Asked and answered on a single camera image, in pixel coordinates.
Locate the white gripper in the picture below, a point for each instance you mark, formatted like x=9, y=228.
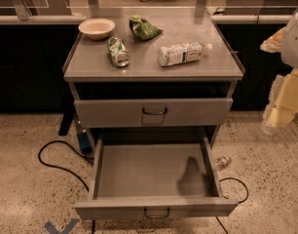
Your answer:
x=295, y=44

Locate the clear plastic water bottle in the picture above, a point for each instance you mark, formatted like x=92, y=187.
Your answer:
x=182, y=53

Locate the closed grey top drawer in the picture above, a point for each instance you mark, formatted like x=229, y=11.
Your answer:
x=170, y=112

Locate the small clear bottle on floor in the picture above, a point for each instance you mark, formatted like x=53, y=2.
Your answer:
x=223, y=162

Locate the grey metal drawer cabinet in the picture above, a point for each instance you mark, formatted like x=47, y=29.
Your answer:
x=91, y=74

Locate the open grey middle drawer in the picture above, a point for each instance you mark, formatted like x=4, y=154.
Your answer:
x=154, y=180

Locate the crumpled green chip bag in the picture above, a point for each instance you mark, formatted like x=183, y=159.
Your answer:
x=143, y=29

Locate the crushed green soda can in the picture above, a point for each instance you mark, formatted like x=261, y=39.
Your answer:
x=117, y=51

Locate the white ceramic bowl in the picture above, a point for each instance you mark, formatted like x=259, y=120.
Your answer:
x=97, y=29

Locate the blue power adapter box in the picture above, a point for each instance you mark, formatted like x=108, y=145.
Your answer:
x=84, y=143

